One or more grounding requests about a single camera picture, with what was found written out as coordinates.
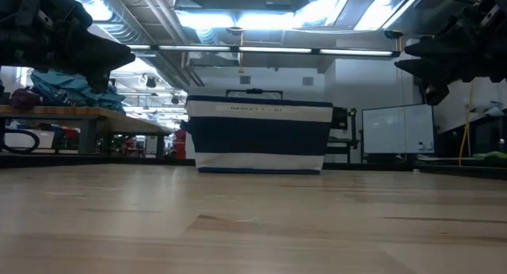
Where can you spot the black monitor desk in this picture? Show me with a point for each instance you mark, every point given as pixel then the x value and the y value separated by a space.
pixel 342 145

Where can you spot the navy blue fabric basket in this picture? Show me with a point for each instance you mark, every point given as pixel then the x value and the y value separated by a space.
pixel 257 135

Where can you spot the black monitor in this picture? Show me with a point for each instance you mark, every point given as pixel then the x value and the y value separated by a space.
pixel 340 117

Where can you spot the silver ceiling duct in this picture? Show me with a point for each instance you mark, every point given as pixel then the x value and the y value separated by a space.
pixel 126 12

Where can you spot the dark grey side table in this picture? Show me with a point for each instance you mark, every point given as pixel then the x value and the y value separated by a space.
pixel 487 131

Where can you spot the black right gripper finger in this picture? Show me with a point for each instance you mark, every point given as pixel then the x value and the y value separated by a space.
pixel 428 72
pixel 429 44

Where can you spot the dark maroon bag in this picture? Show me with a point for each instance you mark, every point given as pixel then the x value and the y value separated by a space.
pixel 24 98

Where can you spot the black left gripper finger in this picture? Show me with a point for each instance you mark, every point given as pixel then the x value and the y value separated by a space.
pixel 99 82
pixel 103 54

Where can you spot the teal clothing pile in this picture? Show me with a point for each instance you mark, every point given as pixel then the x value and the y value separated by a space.
pixel 63 92

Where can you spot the black tube stand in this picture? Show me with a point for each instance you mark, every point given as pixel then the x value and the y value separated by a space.
pixel 253 91

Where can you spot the small black ceiling camera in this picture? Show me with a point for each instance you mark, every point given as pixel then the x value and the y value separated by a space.
pixel 151 82

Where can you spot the white storage container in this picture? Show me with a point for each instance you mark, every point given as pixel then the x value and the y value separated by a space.
pixel 45 138

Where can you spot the white board panel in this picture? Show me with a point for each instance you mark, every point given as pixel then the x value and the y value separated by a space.
pixel 396 129

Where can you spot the black aluminium table frame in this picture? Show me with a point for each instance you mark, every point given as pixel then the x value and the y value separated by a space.
pixel 59 160

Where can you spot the wooden workbench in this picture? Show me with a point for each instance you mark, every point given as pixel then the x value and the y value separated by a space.
pixel 59 111

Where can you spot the green cloth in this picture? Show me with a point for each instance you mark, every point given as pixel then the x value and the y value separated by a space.
pixel 491 155

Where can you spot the red floor-standing object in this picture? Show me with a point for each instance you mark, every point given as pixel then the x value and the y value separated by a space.
pixel 180 143

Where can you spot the ceiling light strip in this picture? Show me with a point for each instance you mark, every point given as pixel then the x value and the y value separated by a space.
pixel 273 49

